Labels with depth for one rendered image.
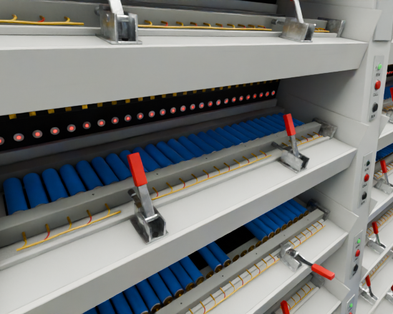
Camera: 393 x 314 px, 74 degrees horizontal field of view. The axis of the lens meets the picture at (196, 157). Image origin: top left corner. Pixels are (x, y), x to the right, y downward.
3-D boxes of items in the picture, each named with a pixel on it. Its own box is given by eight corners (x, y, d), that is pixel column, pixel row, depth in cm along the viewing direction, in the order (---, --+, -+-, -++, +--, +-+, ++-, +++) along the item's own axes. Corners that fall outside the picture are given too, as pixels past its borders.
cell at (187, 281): (173, 258, 47) (193, 287, 43) (164, 263, 46) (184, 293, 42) (173, 252, 46) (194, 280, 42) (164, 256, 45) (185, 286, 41)
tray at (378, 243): (425, 211, 104) (446, 184, 97) (352, 291, 71) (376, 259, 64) (372, 184, 117) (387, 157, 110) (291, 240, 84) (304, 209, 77)
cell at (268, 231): (251, 217, 59) (273, 236, 54) (244, 219, 58) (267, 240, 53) (252, 210, 58) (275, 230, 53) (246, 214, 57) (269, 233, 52)
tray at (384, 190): (434, 166, 98) (457, 133, 91) (360, 230, 65) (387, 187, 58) (378, 142, 111) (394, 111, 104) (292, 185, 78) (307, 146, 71)
